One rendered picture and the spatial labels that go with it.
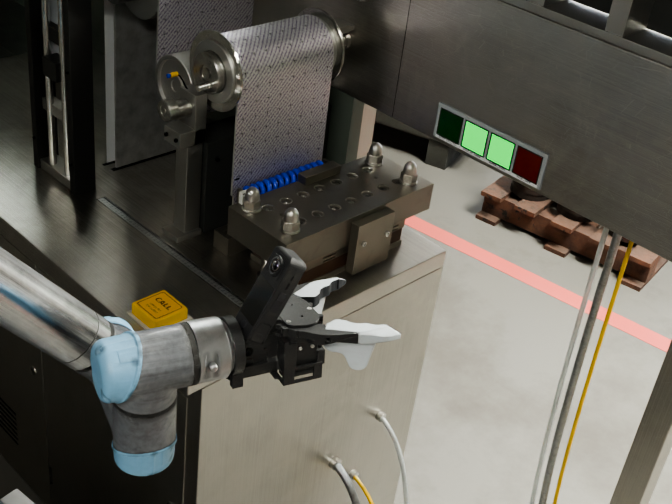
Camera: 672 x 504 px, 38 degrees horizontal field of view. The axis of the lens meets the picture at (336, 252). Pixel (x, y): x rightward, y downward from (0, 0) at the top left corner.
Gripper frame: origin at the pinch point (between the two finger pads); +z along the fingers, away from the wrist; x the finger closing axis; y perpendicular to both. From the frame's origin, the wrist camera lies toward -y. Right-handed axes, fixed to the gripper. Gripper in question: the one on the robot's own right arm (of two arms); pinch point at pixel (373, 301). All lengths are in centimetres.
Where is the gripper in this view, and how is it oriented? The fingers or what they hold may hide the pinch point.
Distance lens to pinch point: 124.1
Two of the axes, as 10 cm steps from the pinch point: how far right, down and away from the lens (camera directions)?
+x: 4.4, 4.1, -7.9
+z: 8.9, -1.5, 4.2
